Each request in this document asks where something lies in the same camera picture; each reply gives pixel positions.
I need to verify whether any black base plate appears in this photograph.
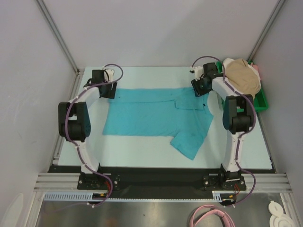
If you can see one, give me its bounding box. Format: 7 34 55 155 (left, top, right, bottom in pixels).
47 166 247 200

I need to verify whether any white shirt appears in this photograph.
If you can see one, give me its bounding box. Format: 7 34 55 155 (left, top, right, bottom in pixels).
223 58 257 75

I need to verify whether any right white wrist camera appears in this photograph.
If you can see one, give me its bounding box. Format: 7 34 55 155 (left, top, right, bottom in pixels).
189 66 204 81

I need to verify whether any beige shirt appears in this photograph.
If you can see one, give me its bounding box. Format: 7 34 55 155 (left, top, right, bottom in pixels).
225 58 261 99

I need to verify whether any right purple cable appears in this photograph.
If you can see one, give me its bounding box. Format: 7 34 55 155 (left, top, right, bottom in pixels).
191 55 257 208

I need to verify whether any white round plastic part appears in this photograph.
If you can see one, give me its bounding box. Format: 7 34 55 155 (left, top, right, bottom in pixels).
268 201 295 227

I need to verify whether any pink coiled cable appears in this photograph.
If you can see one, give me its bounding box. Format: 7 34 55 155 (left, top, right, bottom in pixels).
187 205 236 227

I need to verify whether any green plastic bin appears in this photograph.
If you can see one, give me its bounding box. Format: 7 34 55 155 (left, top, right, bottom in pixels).
215 61 269 113

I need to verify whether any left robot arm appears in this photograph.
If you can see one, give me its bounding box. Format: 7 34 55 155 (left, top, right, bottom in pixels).
58 68 117 189

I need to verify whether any aluminium frame post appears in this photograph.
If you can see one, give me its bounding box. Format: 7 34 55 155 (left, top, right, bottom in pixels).
247 0 287 61
34 0 80 74

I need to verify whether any left aluminium frame post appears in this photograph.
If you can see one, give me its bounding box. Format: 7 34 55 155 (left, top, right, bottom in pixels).
34 0 80 74

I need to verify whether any aluminium front rail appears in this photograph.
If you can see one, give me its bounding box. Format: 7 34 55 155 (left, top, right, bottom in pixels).
35 173 292 193

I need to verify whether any white slotted cable duct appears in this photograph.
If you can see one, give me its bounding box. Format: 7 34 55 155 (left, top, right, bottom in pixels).
44 191 233 202

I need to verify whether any right aluminium frame post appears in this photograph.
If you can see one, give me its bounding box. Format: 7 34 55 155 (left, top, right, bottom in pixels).
247 0 287 61

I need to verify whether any teal polo shirt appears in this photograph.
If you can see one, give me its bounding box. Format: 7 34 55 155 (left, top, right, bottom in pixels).
103 87 214 160

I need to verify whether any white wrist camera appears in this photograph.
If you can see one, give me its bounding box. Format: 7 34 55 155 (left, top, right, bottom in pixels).
102 68 115 82
189 66 204 81

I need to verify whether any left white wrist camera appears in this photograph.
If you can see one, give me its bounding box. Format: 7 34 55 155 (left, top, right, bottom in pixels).
102 68 115 82

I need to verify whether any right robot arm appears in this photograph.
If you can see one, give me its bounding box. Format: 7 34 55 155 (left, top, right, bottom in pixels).
190 62 256 190

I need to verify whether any pink shirt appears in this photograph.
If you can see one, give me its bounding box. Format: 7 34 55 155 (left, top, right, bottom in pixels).
251 63 261 81

